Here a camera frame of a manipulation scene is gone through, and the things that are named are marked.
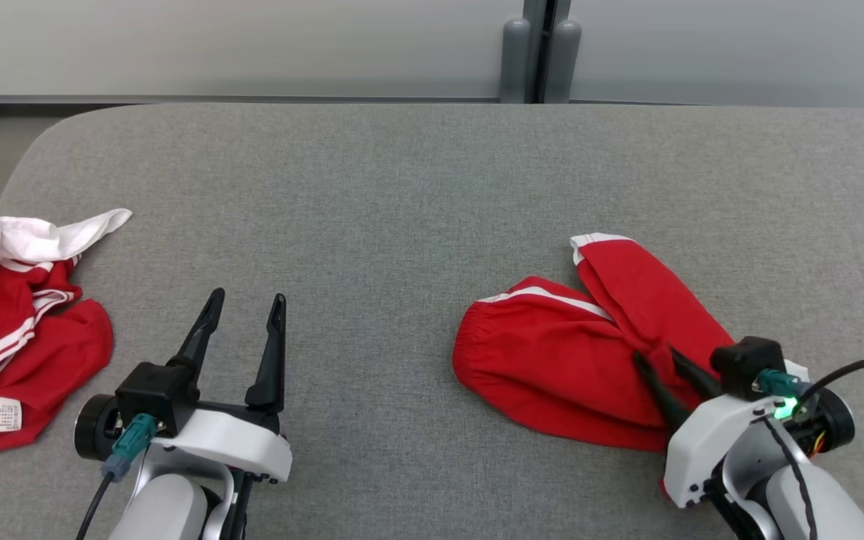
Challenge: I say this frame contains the red shorts with white stripe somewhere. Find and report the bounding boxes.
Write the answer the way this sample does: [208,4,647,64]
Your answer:
[452,232,737,452]

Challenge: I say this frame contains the dark partition frame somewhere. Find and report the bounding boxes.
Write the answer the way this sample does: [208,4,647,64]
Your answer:
[522,0,572,104]

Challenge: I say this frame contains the left cable with teal plug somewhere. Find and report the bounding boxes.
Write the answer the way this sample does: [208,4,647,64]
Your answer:
[76,412,159,540]

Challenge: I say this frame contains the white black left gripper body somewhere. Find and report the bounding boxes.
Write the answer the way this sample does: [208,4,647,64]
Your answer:
[74,394,293,485]

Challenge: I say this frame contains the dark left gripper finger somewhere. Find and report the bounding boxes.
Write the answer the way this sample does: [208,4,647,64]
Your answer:
[168,288,225,370]
[244,293,287,412]

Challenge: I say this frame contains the grey wall base rail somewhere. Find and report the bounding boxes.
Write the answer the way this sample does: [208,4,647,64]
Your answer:
[0,79,864,107]

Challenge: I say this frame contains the grey rounded post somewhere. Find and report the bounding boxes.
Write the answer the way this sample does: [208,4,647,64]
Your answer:
[499,18,532,104]
[544,19,581,104]

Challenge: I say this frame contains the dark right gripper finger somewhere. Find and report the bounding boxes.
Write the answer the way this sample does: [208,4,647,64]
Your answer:
[670,346,723,400]
[632,351,692,434]

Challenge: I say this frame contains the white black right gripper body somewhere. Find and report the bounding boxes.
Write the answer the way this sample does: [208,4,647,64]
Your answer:
[663,361,855,509]

